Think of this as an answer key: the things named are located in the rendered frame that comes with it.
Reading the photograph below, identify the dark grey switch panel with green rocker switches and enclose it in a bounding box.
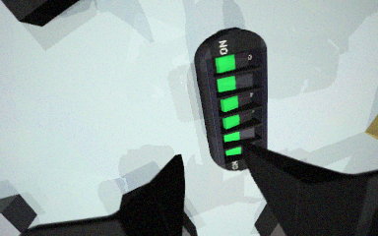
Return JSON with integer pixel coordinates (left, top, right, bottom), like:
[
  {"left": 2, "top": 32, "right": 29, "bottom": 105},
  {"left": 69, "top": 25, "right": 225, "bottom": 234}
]
[{"left": 194, "top": 28, "right": 268, "bottom": 171}]

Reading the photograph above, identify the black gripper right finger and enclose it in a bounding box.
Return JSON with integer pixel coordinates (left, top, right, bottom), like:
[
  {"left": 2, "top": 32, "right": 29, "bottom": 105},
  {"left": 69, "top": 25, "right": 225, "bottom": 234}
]
[{"left": 242, "top": 143, "right": 378, "bottom": 236}]

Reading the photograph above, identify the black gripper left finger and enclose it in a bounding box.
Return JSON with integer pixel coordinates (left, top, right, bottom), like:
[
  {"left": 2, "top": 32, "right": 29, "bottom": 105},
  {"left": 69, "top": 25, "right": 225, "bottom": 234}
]
[{"left": 19, "top": 154, "right": 185, "bottom": 236}]

